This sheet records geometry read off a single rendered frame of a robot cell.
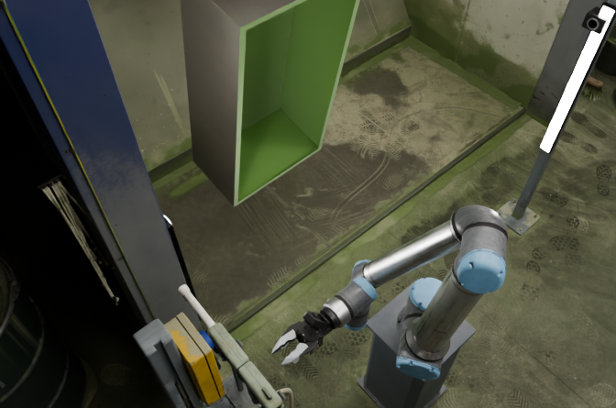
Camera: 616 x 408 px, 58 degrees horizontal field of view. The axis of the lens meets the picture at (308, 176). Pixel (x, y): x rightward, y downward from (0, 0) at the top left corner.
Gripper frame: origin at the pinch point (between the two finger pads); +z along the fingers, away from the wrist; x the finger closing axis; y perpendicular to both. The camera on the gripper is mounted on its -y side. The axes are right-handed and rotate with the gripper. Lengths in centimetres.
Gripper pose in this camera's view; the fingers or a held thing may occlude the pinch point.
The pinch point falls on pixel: (280, 355)
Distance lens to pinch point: 170.9
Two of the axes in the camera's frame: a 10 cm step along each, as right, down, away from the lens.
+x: -6.5, -5.7, 5.0
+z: -7.6, 5.0, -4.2
